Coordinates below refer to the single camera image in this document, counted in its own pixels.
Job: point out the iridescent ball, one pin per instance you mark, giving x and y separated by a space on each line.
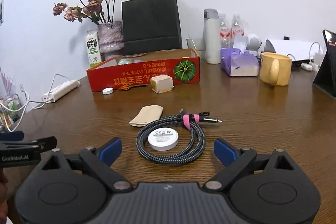
124 61

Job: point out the yellow ceramic mug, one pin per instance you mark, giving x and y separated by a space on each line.
275 69

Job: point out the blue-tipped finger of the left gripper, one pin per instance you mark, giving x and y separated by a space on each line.
12 136

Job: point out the white power strip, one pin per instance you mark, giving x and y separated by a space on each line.
60 91

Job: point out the red cardboard box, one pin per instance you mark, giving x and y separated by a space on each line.
182 65

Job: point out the purple marbled vase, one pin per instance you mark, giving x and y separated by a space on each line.
110 36

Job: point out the white thermos bottle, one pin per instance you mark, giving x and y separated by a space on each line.
212 36

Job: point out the white green milk carton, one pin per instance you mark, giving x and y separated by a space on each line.
93 48

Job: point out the small white round cap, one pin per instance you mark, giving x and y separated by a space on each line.
107 91

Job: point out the black paper shopping bag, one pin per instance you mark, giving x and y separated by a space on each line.
150 25

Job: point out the small white round speaker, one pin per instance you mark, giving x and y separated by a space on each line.
254 44

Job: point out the right plastic water bottle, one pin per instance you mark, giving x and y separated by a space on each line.
237 28

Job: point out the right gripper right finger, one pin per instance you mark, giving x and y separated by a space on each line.
264 188

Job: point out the white projector device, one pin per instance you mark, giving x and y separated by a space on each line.
299 51

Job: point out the purple tissue pack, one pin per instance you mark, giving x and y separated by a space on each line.
237 61

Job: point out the left plastic water bottle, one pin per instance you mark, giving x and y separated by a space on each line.
225 31

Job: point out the plastic water bottle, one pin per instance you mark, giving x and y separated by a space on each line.
225 31
237 28

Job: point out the black tablet stand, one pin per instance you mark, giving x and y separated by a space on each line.
325 78

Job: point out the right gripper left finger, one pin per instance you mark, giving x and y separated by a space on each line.
72 188

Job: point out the beige cube box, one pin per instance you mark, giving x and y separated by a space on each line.
161 84

